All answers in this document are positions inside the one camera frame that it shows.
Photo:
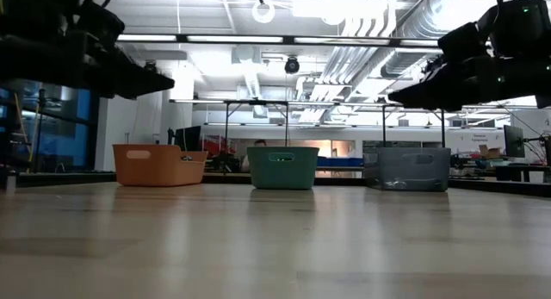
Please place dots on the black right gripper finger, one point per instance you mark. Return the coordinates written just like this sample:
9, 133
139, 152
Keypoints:
435, 94

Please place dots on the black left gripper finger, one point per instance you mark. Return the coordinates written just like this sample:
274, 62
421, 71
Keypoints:
138, 83

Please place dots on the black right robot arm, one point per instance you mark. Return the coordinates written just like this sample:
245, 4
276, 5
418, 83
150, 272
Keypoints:
521, 27

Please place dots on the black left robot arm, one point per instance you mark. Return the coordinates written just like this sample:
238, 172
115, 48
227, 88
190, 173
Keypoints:
43, 10

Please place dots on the black computer monitor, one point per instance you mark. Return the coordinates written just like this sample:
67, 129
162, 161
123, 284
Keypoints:
189, 139
513, 141

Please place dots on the brown cardboard box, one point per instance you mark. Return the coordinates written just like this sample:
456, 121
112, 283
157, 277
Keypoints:
490, 152

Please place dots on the grey plastic bin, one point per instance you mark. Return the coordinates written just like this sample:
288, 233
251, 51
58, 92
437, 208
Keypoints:
409, 174

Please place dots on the orange plastic bin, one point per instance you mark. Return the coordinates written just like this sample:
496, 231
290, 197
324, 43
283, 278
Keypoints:
150, 170

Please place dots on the overhead beam with light strips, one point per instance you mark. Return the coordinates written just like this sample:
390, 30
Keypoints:
237, 39

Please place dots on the person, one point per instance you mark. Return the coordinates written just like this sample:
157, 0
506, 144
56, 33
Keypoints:
259, 142

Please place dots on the teal plastic bin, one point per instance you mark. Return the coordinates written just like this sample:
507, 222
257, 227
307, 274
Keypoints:
292, 174

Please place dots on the black background rig frame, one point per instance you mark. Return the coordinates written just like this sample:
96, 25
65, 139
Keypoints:
258, 102
413, 107

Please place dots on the black ceiling mounted camera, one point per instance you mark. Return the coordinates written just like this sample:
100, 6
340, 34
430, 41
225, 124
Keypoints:
432, 66

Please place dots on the small grey metal post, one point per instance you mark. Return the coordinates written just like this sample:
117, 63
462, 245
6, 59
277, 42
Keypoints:
10, 182

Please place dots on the black aluminium table frame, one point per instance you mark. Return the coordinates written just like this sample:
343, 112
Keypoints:
228, 178

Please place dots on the black overhead camera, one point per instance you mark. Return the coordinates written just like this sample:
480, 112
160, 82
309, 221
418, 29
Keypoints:
292, 66

